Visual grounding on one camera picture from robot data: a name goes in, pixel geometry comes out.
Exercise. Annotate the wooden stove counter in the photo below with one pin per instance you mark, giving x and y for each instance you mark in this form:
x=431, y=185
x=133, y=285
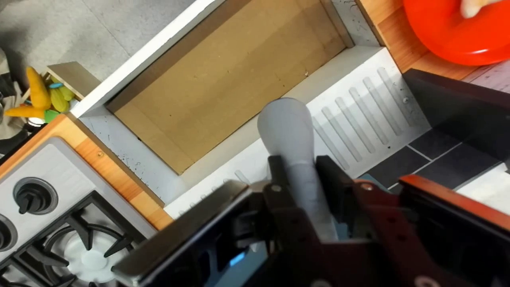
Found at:
x=101, y=159

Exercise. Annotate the yellow green toy fruit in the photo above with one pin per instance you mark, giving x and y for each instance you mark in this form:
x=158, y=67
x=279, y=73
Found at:
x=37, y=89

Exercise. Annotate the grey wood-print back panel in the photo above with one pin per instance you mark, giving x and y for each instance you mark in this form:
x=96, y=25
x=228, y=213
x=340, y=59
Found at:
x=494, y=80

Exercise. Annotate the grey toy stove top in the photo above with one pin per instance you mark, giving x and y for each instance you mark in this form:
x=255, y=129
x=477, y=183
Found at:
x=48, y=169

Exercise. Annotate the wooden kitchen countertop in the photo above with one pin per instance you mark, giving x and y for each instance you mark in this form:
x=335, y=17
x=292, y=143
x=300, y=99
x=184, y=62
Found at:
x=392, y=32

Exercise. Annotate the white toy sink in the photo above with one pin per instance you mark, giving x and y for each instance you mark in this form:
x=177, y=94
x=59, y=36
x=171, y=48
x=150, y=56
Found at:
x=224, y=80

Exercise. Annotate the red plate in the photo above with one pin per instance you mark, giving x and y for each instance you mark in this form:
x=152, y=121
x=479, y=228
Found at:
x=456, y=32

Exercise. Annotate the green toy vegetable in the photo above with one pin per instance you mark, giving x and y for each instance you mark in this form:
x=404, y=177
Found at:
x=59, y=95

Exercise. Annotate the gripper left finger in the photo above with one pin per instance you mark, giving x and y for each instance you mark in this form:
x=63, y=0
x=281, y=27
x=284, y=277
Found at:
x=287, y=212

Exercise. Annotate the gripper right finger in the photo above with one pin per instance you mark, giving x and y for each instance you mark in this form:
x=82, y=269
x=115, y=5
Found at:
x=356, y=201

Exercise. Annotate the cream toy food piece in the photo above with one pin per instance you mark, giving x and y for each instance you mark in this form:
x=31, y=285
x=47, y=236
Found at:
x=475, y=6

